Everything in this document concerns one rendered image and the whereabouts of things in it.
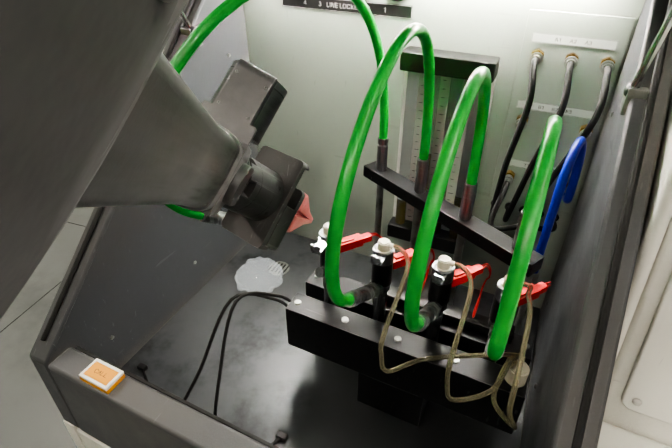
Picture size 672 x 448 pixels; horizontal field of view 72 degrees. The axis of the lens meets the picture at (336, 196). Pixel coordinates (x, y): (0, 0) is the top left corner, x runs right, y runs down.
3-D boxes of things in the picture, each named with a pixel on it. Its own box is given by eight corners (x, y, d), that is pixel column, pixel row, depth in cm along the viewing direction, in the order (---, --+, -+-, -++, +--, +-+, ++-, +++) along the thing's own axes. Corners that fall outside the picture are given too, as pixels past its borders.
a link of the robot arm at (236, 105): (120, 150, 34) (227, 207, 35) (199, 13, 34) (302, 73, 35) (162, 162, 45) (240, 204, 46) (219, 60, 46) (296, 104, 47)
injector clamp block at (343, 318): (290, 372, 77) (284, 307, 69) (318, 329, 85) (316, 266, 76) (501, 463, 65) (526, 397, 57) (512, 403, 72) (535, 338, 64)
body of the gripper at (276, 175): (314, 168, 50) (275, 140, 44) (269, 253, 49) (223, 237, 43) (272, 150, 54) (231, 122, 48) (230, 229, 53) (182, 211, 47)
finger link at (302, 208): (337, 212, 57) (297, 187, 49) (310, 265, 56) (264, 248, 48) (297, 192, 60) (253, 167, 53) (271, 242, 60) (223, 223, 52)
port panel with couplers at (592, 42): (486, 205, 79) (527, 13, 62) (490, 195, 82) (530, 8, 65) (569, 224, 75) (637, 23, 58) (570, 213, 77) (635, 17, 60)
